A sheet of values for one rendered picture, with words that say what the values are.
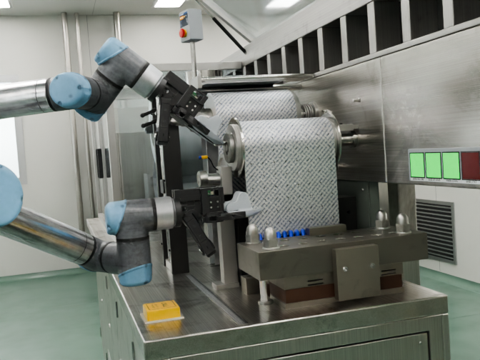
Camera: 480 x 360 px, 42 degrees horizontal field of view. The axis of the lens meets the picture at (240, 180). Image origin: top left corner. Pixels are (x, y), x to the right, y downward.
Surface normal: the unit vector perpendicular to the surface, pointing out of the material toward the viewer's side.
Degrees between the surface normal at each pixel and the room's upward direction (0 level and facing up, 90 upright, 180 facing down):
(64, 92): 90
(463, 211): 90
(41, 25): 90
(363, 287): 90
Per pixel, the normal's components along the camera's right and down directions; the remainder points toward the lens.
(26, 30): 0.28, 0.03
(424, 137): -0.96, 0.08
